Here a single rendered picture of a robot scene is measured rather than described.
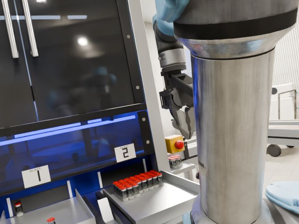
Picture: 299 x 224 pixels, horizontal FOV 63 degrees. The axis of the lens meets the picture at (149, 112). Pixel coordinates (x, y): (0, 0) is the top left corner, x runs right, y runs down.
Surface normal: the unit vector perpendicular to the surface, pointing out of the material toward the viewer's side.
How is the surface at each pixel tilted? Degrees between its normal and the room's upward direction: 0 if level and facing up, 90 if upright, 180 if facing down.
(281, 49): 90
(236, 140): 114
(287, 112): 90
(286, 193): 8
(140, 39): 90
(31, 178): 90
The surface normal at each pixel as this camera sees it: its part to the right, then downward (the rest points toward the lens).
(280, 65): -0.63, 0.15
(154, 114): 0.44, -0.04
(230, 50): -0.06, 0.96
